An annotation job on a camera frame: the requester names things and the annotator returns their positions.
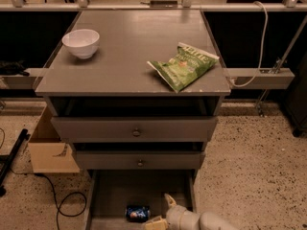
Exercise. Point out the grey metal rail frame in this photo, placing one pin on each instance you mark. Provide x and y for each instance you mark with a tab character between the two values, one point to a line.
153	6

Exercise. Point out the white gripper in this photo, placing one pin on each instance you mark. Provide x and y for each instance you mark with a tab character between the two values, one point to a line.
174	215

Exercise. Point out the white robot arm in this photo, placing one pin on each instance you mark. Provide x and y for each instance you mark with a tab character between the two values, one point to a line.
206	221

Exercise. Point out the grey drawer cabinet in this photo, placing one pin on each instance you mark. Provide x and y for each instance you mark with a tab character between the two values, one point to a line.
118	81

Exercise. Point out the green chip bag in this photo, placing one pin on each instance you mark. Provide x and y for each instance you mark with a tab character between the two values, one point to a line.
188	65

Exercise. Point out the grey top drawer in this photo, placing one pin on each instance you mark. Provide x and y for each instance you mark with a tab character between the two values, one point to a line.
147	129

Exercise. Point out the brown cardboard box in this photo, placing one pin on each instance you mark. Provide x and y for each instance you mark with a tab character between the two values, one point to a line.
48	153

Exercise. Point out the black object on rail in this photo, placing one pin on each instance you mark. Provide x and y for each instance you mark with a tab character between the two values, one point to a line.
9	68

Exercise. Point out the black stand leg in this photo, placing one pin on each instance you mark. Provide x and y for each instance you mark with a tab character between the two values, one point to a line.
6	160

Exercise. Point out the blue pepsi can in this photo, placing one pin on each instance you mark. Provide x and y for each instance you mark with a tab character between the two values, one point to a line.
137	213

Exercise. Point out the grey middle drawer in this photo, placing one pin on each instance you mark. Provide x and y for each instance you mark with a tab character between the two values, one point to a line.
137	160

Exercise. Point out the white ceramic bowl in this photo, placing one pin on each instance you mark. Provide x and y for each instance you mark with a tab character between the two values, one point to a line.
82	43

